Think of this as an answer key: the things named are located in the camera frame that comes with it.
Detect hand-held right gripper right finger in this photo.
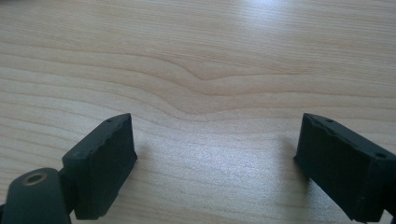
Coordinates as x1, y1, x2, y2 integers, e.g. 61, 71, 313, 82
293, 112, 396, 224

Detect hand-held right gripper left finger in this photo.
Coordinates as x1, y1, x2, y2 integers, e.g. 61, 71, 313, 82
61, 112, 138, 221

